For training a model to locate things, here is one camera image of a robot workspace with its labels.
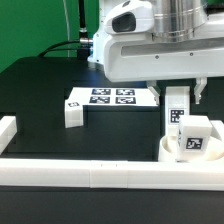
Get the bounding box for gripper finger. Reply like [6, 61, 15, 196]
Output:
[146, 81, 161, 105]
[194, 77, 207, 104]

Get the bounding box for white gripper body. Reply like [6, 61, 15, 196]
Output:
[102, 19, 224, 83]

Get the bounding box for white round stool seat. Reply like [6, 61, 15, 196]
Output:
[158, 136, 224, 163]

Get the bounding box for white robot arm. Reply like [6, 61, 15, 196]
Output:
[88, 0, 224, 101]

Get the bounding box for white marker sheet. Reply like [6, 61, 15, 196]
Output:
[69, 87, 157, 107]

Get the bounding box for black cable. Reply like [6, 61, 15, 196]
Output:
[38, 37, 94, 58]

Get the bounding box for white thin cable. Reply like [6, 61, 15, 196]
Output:
[63, 0, 72, 58]

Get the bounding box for white front barrier wall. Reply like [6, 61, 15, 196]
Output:
[0, 158, 224, 191]

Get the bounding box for white left barrier wall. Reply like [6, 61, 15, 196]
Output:
[0, 116, 17, 155]

